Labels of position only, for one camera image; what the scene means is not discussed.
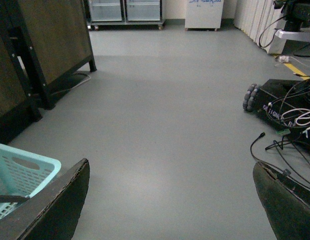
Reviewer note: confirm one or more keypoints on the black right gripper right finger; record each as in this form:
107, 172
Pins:
286, 202

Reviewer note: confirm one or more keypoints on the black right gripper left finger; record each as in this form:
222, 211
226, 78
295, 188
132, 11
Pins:
54, 212

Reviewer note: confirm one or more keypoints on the light blue plastic basket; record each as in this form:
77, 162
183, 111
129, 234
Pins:
23, 174

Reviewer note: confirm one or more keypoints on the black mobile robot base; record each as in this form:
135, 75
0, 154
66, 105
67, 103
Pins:
285, 105

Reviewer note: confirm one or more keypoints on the grey omni wheel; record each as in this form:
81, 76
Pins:
249, 97

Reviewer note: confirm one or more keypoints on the white power strip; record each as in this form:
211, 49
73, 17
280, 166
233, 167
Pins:
283, 59

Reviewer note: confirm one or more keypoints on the dark wooden display stand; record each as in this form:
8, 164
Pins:
42, 43

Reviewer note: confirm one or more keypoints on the glass door refrigerator cabinet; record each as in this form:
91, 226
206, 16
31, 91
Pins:
100, 13

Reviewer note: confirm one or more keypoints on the white chest freezer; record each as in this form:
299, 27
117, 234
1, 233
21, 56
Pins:
203, 14

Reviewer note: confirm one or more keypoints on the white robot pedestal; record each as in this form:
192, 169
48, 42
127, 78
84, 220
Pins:
292, 22

